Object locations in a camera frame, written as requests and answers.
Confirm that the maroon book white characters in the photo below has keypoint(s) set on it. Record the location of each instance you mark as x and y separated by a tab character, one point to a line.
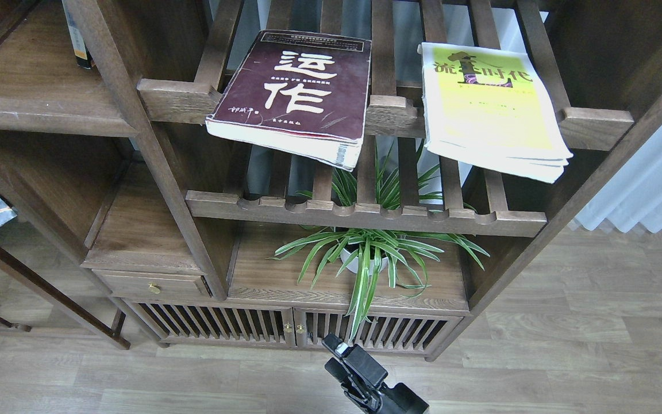
303	93

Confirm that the wooden furniture at left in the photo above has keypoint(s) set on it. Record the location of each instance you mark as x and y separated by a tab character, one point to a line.
36	283

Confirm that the white plant pot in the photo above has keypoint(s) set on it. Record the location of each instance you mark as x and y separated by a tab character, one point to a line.
354	261

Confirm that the yellow green cover book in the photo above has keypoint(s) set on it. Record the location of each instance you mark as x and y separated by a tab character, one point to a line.
490	109

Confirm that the brass drawer knob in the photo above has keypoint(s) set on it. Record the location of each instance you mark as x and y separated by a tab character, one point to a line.
154	288

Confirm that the upright book top left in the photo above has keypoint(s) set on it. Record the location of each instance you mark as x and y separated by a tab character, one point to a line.
81	52

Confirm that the green spider plant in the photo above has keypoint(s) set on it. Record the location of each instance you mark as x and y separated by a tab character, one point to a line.
370	247

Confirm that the white curtain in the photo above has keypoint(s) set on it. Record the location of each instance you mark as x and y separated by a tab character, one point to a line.
632	198

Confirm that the dark wooden bookshelf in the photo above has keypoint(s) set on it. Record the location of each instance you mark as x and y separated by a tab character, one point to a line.
114	166

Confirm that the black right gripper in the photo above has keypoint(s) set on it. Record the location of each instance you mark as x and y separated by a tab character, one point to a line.
368	392

